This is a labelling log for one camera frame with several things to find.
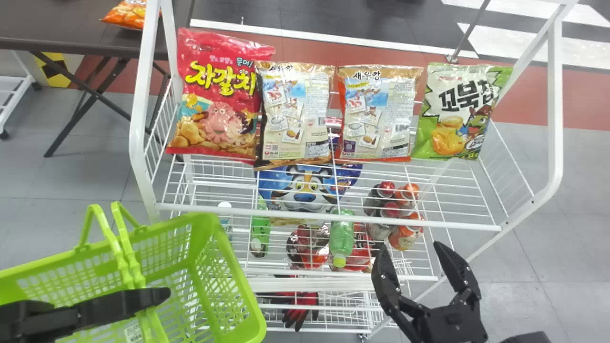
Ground striped post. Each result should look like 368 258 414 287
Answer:
33 51 72 89

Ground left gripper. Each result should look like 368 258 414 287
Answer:
0 287 172 343

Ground white shelf trolley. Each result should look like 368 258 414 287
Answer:
0 50 41 141

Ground clear bottle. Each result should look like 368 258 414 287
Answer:
217 201 234 240

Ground white wire rack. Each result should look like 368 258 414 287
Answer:
129 0 580 342

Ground blue cereal bag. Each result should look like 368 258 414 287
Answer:
257 163 363 225

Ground beige snack packet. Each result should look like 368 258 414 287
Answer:
253 61 336 171
335 65 424 163

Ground red snack packet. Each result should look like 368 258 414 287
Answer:
166 27 276 165

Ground dark side table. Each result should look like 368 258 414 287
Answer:
0 0 197 158

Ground green snack packet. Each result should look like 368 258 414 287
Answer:
411 62 514 161

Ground red gloves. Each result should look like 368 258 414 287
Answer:
280 291 319 333

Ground orange snack packet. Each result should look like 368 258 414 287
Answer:
101 0 148 30

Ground green bottle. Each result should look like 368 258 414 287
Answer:
250 200 272 259
328 209 356 269

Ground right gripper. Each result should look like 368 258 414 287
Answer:
370 241 489 343

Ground green basket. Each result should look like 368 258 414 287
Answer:
0 201 267 343

